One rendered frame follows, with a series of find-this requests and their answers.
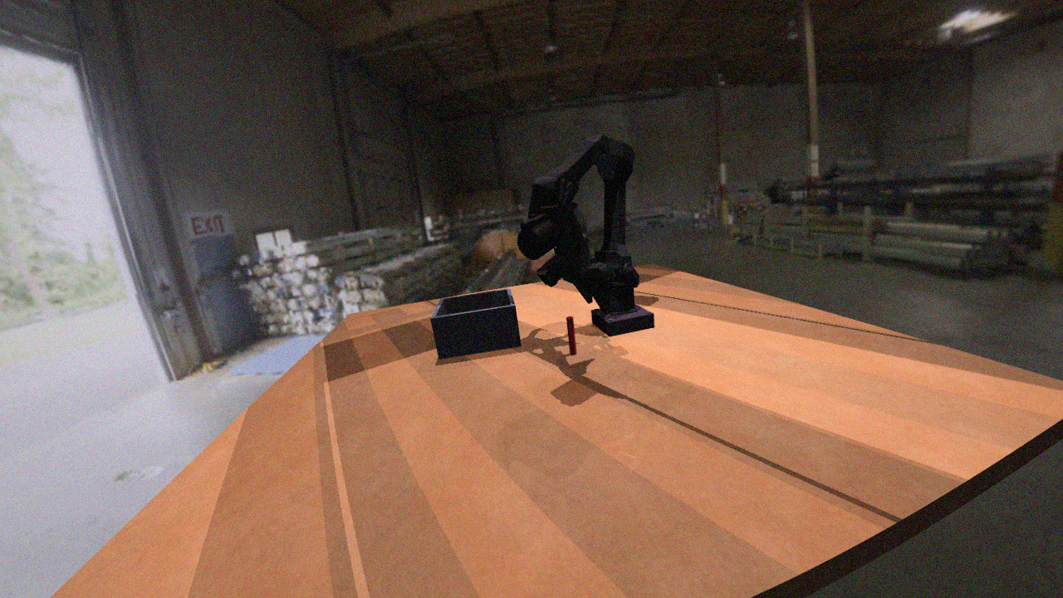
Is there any red peg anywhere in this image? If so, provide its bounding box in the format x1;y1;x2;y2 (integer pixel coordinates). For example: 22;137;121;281
566;317;577;355

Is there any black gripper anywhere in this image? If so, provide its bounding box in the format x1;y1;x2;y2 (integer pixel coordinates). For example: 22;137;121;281
556;233;615;315

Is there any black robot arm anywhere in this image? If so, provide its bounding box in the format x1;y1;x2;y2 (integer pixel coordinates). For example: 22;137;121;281
517;135;640;317

